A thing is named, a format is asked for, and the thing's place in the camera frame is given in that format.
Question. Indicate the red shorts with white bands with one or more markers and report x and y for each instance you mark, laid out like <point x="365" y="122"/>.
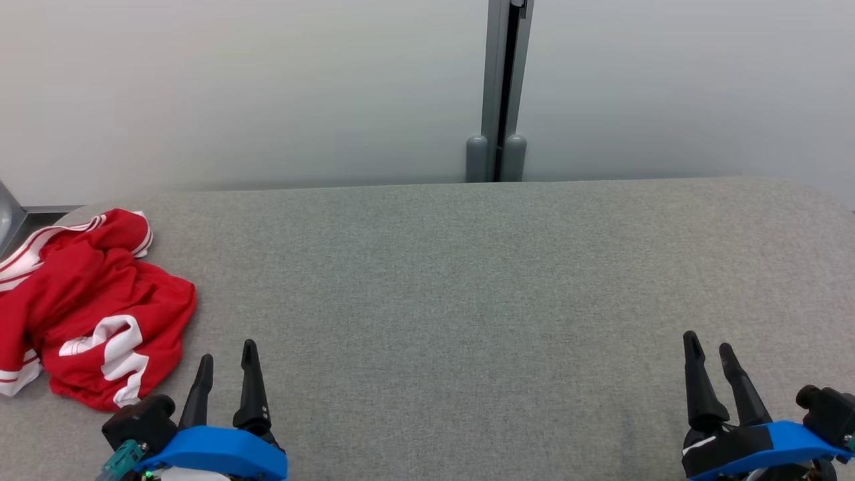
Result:
<point x="160" y="321"/>

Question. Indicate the grey metal partition post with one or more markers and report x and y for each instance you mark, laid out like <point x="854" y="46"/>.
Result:
<point x="494" y="67"/>

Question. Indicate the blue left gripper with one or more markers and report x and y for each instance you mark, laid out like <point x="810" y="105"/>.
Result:
<point x="220" y="454"/>

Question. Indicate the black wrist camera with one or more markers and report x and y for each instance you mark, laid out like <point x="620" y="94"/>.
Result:
<point x="140" y="421"/>
<point x="828" y="411"/>

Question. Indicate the grey metal panel frame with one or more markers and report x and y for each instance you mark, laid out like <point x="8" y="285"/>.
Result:
<point x="8" y="214"/>

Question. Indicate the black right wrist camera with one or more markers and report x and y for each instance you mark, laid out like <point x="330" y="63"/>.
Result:
<point x="828" y="411"/>

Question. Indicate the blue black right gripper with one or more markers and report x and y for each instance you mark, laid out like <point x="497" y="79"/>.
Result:
<point x="755" y="451"/>

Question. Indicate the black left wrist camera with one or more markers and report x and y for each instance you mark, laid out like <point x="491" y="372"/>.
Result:
<point x="140" y="421"/>

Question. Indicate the teal left camera connector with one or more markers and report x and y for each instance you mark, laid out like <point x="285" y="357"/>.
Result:
<point x="121" y="461"/>

